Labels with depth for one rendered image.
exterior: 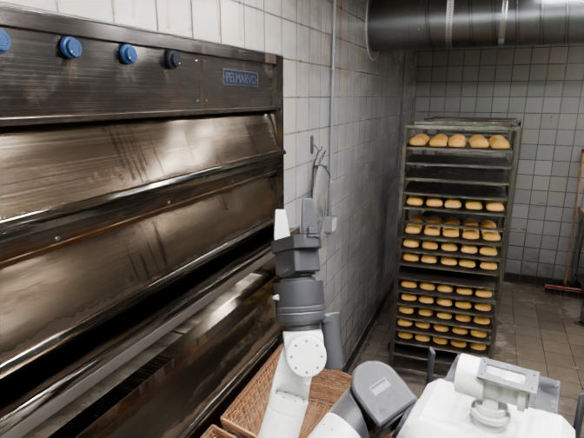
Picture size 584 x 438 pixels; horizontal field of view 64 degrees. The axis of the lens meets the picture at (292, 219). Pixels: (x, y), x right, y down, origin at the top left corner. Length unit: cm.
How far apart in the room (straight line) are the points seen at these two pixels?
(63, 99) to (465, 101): 454
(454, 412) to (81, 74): 101
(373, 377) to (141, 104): 86
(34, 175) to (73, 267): 23
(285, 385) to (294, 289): 18
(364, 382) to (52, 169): 76
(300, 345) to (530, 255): 484
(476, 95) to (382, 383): 450
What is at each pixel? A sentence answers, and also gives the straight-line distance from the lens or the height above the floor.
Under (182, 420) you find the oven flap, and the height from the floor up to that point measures 96.
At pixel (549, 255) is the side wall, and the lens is 552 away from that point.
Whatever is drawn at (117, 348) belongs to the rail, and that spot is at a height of 143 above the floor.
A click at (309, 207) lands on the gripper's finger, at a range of 79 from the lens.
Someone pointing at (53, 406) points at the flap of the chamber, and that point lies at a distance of 99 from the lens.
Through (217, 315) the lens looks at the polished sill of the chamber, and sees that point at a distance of 172.
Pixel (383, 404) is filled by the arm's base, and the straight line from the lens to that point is 94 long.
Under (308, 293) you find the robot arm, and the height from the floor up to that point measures 162.
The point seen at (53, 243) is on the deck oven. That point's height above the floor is 164.
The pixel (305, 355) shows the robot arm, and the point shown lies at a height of 154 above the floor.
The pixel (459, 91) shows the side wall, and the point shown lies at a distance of 526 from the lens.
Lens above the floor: 194
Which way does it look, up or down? 15 degrees down
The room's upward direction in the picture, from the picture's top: straight up
